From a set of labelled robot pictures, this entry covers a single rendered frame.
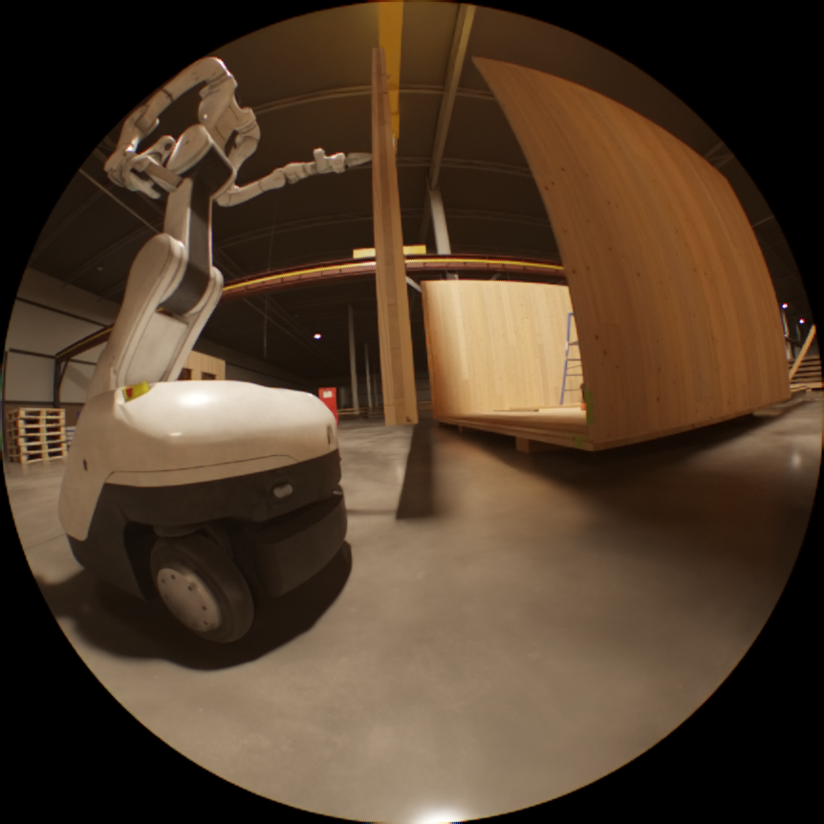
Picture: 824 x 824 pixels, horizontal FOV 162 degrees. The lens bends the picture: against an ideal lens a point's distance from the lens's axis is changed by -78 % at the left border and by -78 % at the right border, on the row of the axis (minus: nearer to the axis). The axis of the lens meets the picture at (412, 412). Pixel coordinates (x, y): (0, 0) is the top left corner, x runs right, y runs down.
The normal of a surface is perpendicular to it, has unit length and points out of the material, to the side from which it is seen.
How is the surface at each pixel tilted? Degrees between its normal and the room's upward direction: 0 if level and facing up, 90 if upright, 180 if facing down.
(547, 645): 0
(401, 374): 88
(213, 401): 46
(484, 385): 90
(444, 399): 90
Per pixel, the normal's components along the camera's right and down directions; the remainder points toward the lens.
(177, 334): 0.83, 0.56
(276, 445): 0.89, -0.10
